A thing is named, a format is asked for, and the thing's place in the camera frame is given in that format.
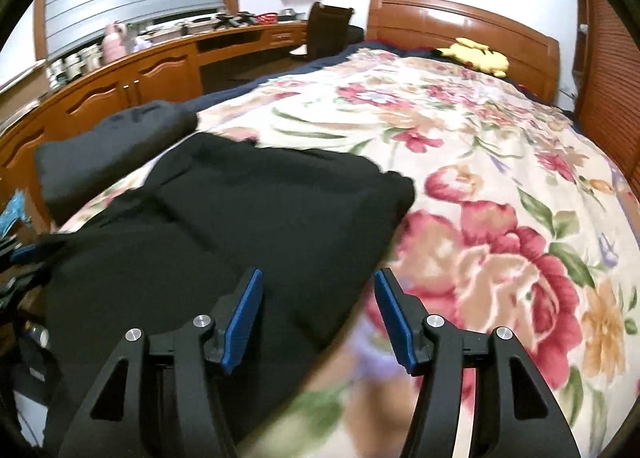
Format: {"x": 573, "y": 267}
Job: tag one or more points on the black tripod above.
{"x": 235, "y": 18}

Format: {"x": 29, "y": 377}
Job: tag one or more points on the dark brown chair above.
{"x": 327, "y": 30}

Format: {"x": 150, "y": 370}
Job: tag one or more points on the row of white containers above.
{"x": 75, "y": 62}

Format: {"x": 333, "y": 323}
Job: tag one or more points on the wooden bed headboard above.
{"x": 465, "y": 22}

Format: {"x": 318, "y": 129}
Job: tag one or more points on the dark grey folded cloth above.
{"x": 110, "y": 147}

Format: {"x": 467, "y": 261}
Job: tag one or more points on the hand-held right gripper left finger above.
{"x": 242, "y": 323}

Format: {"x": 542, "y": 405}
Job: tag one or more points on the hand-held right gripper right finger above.
{"x": 397, "y": 323}

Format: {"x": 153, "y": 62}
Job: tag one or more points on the wooden desk with cabinets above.
{"x": 150, "y": 72}

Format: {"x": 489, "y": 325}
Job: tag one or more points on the red basket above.
{"x": 268, "y": 17}

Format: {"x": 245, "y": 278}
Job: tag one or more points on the yellow plush toy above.
{"x": 475, "y": 55}

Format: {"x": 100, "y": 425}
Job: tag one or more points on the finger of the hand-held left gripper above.
{"x": 22, "y": 253}
{"x": 20, "y": 278}

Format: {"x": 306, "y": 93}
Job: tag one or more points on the black buttoned coat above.
{"x": 225, "y": 238}

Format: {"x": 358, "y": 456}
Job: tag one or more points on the floral blanket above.
{"x": 500, "y": 188}

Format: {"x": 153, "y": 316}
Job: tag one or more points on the wooden louvered wardrobe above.
{"x": 607, "y": 62}

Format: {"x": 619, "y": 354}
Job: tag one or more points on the pink bottle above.
{"x": 114, "y": 41}

